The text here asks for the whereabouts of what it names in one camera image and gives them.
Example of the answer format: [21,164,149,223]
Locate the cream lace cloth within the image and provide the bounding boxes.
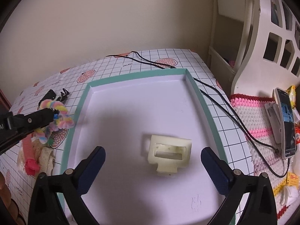
[17,139,55,178]

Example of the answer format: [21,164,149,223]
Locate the pink hair roller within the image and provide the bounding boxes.
[22,135,40,176]

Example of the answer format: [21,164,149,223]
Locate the small black toy car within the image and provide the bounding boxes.
[38,89,56,108]

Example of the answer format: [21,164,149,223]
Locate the pastel rainbow scrunchie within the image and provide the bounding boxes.
[34,99,75,144]

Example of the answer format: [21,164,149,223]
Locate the black gold action figure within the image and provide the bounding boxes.
[56,88,70,103]

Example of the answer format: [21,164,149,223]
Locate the cream plastic hook clip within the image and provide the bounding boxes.
[140,133,192,178]

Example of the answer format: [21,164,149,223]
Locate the grid pomegranate tablecloth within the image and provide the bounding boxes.
[11,49,253,224]

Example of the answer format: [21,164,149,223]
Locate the pink white crochet mat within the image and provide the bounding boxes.
[230,94,299,224]

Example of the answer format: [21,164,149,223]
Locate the grey phone stand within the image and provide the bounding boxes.
[264,103,285,144]

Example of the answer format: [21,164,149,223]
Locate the smartphone on stand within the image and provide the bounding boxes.
[274,87,296,160]

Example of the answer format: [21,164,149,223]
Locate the white tray with teal rim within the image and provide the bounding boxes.
[61,69,226,224]

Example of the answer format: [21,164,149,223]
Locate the yellow snack packet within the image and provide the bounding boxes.
[287,85,296,109]

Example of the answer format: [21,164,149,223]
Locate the cream wooden shelf unit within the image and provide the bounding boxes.
[209,0,299,97]

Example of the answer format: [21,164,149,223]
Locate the black cable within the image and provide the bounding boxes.
[196,87,280,154]
[105,51,293,178]

